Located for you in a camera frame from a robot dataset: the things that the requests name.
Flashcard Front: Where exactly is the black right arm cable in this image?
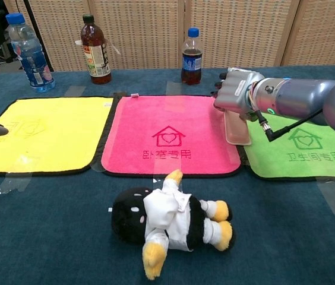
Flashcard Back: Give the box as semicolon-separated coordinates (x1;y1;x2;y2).
255;109;324;143

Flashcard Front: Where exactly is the cola bottle blue cap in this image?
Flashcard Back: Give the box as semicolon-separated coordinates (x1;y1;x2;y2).
181;27;204;86

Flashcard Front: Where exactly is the black plush toy white coat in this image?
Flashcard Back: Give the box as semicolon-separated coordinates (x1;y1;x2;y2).
110;169;236;281

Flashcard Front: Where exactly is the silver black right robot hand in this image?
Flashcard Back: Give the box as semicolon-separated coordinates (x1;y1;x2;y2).
210;67;266;121

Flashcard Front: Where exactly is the blue carpet table cover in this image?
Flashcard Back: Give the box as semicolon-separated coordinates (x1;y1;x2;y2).
0;64;335;285

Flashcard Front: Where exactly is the wicker folding screen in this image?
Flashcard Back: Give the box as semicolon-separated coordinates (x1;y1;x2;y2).
2;0;335;72

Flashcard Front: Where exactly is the green cloth with house print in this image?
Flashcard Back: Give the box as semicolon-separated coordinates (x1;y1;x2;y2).
243;114;335;181

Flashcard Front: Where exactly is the pink rectangular case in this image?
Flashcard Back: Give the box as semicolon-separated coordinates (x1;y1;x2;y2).
223;111;252;146

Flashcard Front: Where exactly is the pink cloth with house print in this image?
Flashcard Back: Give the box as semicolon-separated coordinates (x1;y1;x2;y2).
100;94;242;178

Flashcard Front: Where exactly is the clear water bottle blue cap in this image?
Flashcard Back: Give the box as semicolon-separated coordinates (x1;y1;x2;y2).
5;12;56;93

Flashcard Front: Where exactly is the brown tea bottle dark cap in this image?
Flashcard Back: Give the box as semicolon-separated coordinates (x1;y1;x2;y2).
80;14;112;85

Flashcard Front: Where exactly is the black tripod stand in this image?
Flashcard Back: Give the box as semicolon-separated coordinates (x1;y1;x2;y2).
23;0;55;72

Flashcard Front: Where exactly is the yellow cloth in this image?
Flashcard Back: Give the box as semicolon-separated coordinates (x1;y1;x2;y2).
0;96;115;178

